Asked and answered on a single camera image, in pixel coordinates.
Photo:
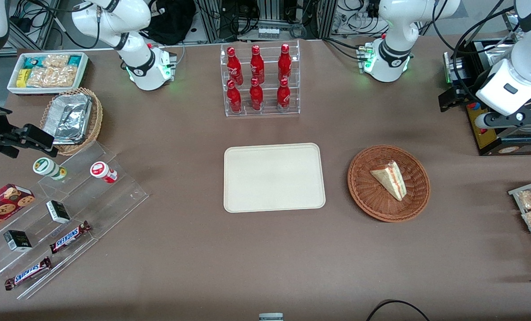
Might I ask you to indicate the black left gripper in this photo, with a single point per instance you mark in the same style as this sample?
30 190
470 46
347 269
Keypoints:
469 91

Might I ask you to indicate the triangle sandwich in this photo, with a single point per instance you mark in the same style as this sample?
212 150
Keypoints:
391 179

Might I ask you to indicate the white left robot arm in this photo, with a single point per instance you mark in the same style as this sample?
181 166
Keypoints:
392 55

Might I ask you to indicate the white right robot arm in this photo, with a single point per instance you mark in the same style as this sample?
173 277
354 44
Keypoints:
137 67

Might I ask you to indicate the aluminium foil tray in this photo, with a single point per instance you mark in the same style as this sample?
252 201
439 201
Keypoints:
69 118

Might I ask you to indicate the light wicker basket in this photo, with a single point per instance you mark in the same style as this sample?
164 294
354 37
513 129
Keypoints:
97 120

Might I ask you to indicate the brown wicker basket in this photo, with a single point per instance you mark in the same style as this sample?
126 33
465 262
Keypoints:
368 196

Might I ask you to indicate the cream plastic tray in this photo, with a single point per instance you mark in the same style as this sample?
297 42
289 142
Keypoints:
274 178

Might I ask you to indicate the green lid white jar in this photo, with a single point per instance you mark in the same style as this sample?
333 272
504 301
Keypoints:
47 167

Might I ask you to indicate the white rectangular snack bin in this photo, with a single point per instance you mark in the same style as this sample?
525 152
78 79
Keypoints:
13 87

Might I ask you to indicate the black food warmer cabinet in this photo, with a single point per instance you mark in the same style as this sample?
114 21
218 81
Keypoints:
493 142

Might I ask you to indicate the yellow snack packet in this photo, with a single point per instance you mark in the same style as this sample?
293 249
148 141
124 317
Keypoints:
22 78

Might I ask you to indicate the red cookie box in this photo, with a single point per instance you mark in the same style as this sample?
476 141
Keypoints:
4 205

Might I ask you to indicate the large clear cracker bag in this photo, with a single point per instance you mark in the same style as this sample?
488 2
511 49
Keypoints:
53 76

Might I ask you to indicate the small black box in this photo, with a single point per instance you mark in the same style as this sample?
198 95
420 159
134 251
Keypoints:
18 240
58 212

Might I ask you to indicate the teal snack packet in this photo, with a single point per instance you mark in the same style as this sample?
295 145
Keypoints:
74 60
33 62

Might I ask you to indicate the red lid white jar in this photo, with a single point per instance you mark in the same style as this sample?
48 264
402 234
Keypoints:
102 171

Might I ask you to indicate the small clear cracker bag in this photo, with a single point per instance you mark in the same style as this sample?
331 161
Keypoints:
56 60

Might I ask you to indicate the snickers chocolate bar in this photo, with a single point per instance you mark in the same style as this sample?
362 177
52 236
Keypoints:
28 273
69 237

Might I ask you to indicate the clear acrylic stepped display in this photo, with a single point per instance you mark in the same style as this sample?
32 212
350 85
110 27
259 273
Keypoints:
114 200

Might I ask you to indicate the red cola bottle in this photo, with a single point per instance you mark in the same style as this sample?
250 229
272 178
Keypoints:
256 97
284 62
283 97
257 64
234 67
234 99

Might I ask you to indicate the clear acrylic bottle rack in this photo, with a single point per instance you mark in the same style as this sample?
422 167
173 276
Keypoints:
267 113

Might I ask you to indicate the black fabric bag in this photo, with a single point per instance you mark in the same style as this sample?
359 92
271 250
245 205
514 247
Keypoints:
172 22

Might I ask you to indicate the white power strip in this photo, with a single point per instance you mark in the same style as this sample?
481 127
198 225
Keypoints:
268 32

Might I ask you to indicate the grey device edge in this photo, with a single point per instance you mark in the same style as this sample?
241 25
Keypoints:
271 317

